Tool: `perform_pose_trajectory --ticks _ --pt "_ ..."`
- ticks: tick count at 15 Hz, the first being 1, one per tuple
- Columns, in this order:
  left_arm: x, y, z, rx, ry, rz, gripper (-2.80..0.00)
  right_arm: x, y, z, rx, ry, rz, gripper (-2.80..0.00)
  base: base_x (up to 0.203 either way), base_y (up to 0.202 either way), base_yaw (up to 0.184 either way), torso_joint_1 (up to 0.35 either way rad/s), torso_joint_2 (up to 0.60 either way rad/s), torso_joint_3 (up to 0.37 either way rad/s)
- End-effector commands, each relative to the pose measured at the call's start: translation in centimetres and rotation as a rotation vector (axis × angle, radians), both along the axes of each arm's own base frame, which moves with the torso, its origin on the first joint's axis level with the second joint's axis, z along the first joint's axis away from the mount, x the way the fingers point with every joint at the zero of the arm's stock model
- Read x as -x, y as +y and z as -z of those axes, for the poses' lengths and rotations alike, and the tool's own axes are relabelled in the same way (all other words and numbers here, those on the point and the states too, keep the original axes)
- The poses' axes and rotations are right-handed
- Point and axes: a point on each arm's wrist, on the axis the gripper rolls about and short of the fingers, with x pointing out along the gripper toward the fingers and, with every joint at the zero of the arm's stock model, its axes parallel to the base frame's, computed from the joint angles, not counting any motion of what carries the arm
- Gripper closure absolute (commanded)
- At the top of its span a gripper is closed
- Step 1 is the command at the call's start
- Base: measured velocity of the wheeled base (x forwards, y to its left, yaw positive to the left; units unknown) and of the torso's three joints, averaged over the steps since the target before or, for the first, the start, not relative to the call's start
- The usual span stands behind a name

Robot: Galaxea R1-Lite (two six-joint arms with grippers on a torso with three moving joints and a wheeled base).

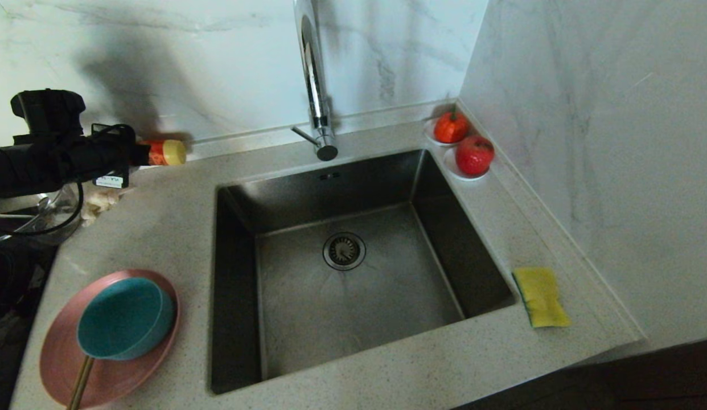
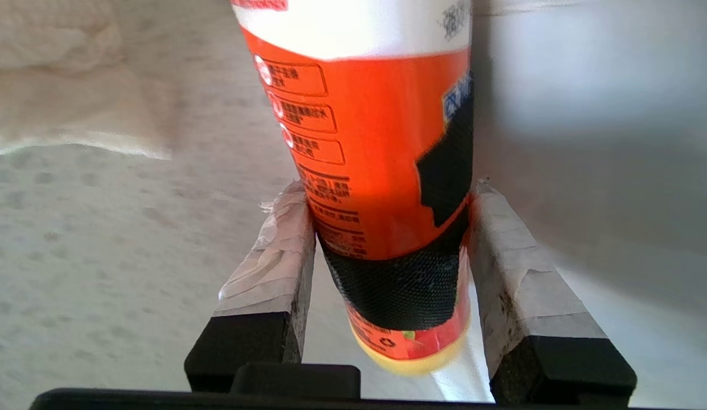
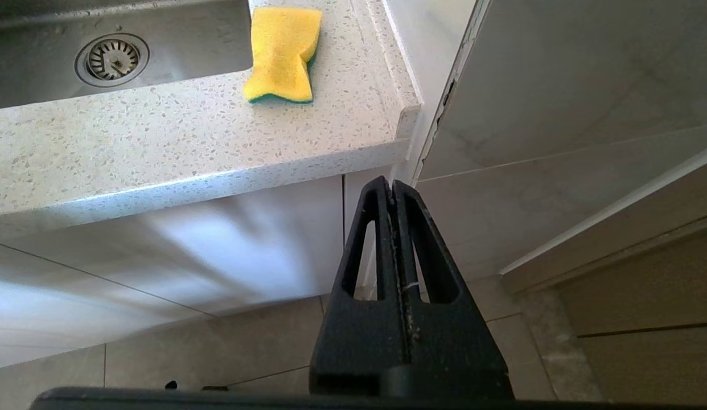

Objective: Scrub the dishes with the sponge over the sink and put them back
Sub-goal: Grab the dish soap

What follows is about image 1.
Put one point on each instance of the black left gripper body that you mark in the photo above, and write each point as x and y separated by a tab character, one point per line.
109	156

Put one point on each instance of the orange detergent bottle yellow cap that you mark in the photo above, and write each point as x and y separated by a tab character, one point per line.
171	152

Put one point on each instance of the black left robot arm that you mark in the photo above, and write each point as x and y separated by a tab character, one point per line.
35	159

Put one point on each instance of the stainless steel sink basin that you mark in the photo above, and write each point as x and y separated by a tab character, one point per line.
359	319

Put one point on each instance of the yellow and green sponge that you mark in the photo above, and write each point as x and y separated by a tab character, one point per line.
540	297

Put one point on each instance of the crumpled beige tissue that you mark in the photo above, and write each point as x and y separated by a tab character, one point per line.
100	204

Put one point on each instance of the teal bowl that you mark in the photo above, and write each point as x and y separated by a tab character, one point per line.
126	318

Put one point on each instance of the black cooktop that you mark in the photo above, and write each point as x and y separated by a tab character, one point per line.
12	307

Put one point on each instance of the chrome kitchen faucet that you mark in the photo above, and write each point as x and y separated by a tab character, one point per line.
315	85

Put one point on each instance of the pink round plate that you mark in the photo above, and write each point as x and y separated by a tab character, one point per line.
123	380

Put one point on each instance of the round metal drain strainer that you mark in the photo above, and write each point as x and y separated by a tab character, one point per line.
344	251

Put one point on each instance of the small white dish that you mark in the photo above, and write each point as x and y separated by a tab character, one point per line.
428	134
451	169

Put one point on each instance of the red tomato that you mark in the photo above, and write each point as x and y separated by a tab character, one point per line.
450	128

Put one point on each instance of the red apple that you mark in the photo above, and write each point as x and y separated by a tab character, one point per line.
474	156

